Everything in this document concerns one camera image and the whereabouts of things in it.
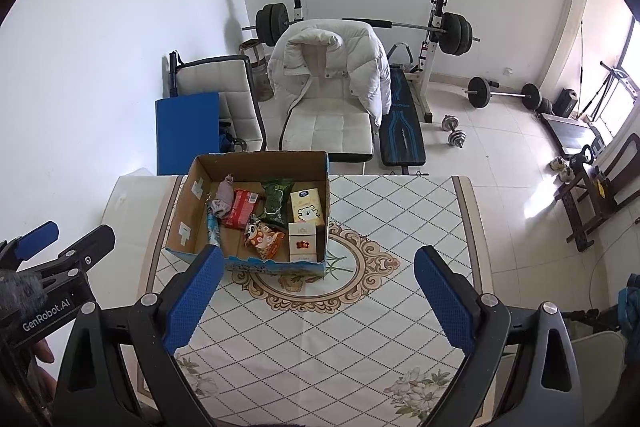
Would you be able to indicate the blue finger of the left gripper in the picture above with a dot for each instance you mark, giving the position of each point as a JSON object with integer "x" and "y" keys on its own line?
{"x": 82, "y": 255}
{"x": 27, "y": 246}

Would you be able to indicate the red snack packet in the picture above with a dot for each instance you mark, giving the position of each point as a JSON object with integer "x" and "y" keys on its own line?
{"x": 244, "y": 205}

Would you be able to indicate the blue foam board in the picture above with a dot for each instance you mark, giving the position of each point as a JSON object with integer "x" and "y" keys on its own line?
{"x": 187, "y": 126}

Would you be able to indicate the small black speaker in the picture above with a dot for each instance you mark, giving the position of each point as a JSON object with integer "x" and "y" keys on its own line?
{"x": 565, "y": 103}

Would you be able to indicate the floor barbell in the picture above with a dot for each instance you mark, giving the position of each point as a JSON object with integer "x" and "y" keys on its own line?
{"x": 481, "y": 91}

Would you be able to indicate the patterned tablecloth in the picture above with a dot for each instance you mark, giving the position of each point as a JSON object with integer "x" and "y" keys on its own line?
{"x": 358, "y": 346}

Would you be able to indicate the chrome dumbbell pair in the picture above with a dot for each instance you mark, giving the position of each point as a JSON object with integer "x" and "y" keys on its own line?
{"x": 456, "y": 136}

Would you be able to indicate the yellow tissue pack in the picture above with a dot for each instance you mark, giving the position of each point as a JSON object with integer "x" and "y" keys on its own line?
{"x": 307, "y": 207}

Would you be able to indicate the green snack packet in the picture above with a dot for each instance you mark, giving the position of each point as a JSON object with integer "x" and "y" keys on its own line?
{"x": 276, "y": 192}

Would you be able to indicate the white red cigarette box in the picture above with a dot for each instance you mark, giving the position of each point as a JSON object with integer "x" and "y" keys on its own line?
{"x": 302, "y": 242}

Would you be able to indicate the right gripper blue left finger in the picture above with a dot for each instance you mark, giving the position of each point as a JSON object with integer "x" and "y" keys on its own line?
{"x": 94, "y": 387}

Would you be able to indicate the black kettlebell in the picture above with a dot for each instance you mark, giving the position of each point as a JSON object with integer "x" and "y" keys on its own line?
{"x": 584, "y": 156}

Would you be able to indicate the person's hand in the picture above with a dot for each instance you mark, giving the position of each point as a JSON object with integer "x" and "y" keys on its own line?
{"x": 43, "y": 353}

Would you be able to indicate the blue bag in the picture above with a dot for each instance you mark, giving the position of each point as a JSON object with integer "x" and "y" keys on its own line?
{"x": 628, "y": 306}

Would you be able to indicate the open cardboard box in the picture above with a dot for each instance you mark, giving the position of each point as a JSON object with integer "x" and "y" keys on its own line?
{"x": 187, "y": 232}

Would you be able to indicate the white folding chair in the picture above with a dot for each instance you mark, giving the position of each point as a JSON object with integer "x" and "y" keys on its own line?
{"x": 231, "y": 76}

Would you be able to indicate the black weight bench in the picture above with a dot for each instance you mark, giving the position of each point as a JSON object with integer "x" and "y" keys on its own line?
{"x": 400, "y": 135}

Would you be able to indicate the camera tripod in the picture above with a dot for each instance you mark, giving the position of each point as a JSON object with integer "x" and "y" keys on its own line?
{"x": 614, "y": 100}

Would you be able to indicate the barbell on rack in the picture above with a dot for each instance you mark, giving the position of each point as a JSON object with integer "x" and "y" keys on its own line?
{"x": 454, "y": 35}

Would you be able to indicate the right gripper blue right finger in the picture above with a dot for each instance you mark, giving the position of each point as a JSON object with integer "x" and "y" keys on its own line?
{"x": 482, "y": 326}

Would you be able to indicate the blue milk powder sachet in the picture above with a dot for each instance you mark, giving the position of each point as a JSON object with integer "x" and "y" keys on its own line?
{"x": 213, "y": 226}

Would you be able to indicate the dark wooden chair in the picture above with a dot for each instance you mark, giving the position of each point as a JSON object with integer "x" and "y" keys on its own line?
{"x": 600, "y": 187}

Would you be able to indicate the white puffer jacket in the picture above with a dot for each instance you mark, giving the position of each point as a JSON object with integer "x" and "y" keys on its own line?
{"x": 331, "y": 49}

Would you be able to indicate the white padded chair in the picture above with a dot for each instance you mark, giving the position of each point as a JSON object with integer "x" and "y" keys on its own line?
{"x": 329, "y": 117}

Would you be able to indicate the purple grey sock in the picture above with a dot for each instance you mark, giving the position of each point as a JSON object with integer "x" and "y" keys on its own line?
{"x": 220, "y": 204}

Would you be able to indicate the orange cartoon snack bag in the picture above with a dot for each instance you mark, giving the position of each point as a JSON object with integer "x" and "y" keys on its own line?
{"x": 259, "y": 236}

